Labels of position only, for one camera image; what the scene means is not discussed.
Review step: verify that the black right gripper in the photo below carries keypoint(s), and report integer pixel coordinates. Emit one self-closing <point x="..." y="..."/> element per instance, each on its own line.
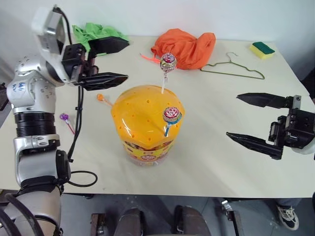
<point x="297" y="127"/>

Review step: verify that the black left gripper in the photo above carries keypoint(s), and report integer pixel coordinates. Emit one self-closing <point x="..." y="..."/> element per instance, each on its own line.
<point x="71" y="61"/>

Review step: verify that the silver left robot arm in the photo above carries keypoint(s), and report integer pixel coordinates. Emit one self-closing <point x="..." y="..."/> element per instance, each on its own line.
<point x="24" y="93"/>

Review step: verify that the orange-lidded lollipop jar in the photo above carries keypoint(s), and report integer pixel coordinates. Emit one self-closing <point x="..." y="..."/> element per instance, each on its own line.
<point x="140" y="115"/>

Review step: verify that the green crumpled cloth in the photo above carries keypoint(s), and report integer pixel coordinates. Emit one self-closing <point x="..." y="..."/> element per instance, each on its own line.
<point x="98" y="30"/>

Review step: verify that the small orange lollipop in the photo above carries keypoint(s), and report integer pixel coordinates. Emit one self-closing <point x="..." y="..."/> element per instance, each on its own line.
<point x="100" y="97"/>

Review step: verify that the red wrapped lollipop, white stick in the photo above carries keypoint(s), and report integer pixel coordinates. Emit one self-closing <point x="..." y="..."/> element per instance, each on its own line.
<point x="168" y="62"/>

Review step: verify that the small purple lollipop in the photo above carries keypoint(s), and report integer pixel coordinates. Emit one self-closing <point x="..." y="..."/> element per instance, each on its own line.
<point x="64" y="117"/>

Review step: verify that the yellow and green sponge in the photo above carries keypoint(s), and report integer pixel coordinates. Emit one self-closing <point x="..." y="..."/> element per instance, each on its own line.
<point x="262" y="50"/>

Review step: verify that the orange crumpled cloth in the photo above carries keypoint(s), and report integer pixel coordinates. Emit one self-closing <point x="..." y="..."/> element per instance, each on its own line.
<point x="182" y="46"/>

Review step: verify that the red wrapped lollipop, blue stick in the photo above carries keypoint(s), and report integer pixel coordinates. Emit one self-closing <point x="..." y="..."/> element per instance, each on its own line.
<point x="171" y="114"/>

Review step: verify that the person's white sneaker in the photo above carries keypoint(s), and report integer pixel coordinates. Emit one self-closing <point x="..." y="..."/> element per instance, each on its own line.
<point x="288" y="216"/>

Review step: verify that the dark rounded shape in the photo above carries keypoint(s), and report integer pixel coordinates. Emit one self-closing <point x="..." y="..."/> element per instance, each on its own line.
<point x="192" y="221"/>
<point x="133" y="221"/>

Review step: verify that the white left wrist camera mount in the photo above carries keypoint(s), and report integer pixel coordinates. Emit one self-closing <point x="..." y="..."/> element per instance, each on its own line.
<point x="50" y="27"/>

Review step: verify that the metal table leg bracket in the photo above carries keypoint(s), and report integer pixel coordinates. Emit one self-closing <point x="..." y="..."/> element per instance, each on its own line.
<point x="231" y="214"/>

